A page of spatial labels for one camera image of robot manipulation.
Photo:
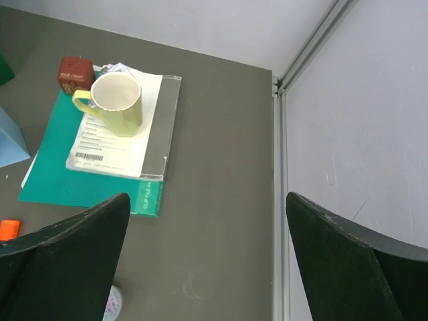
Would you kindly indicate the white printed paper sheet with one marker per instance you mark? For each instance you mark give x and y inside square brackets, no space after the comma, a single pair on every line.
[118,110]

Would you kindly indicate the light blue drawer box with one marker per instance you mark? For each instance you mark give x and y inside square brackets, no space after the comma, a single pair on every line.
[13,148]

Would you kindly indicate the green lever arch binder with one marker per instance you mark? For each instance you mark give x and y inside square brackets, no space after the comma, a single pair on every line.
[6,73]

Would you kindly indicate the teal clip file folder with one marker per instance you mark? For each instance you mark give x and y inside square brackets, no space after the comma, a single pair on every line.
[49,181]

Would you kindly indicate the dark red cube box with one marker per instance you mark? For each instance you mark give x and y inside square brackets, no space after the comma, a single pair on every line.
[75,74]

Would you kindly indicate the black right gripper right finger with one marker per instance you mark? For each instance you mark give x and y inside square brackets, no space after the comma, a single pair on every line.
[350,272]

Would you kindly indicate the orange highlighter marker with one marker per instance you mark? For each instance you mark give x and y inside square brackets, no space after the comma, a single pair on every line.
[9,229]

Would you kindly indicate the patterned washi tape roll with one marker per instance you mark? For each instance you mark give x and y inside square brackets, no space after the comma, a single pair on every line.
[113,305]

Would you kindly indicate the yellow-green ceramic mug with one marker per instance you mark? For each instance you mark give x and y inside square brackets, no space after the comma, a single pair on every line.
[116,99]

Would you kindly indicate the crumpled patterned wrapper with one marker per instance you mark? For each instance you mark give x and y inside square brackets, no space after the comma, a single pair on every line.
[119,67]

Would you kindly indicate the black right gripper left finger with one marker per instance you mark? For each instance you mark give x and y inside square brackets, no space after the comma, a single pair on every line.
[65,271]

